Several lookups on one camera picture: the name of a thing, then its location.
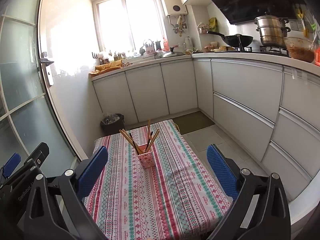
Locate black gold-banded chopstick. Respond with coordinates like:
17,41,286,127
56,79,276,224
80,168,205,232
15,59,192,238
129,133,143,155

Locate pink perforated utensil holder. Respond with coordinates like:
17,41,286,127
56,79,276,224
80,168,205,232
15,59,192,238
138,144,156,169

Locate wooden chopstick two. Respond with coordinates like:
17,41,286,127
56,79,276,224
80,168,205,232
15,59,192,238
146,129,160,152

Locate wooden chopstick one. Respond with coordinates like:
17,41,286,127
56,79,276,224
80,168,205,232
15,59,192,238
147,119,151,143

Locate black trash bin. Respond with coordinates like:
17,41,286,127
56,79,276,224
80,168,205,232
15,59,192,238
100,113,125,136

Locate patterned red green tablecloth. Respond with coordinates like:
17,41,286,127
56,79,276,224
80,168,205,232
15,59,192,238
84,120,232,239

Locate dark floor mat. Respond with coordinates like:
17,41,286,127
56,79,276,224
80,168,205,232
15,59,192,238
172,111,215,134

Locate yellow cloth on counter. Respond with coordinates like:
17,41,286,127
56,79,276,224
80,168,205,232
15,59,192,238
89,60,123,77

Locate white electric kettle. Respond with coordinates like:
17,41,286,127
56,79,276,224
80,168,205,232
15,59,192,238
184,36,194,51

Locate black wok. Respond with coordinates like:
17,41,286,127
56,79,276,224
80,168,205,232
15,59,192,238
206,31,253,48

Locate glass bowl with food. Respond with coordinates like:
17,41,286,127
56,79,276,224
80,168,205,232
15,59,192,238
284,37,319,65

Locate stainless steel steamer pot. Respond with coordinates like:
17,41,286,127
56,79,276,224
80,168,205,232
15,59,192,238
254,15,291,48

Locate metal door handle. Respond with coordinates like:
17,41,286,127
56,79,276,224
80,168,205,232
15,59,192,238
40,51,54,86

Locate white wall water heater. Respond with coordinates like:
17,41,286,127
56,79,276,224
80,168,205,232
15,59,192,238
161,0,188,17

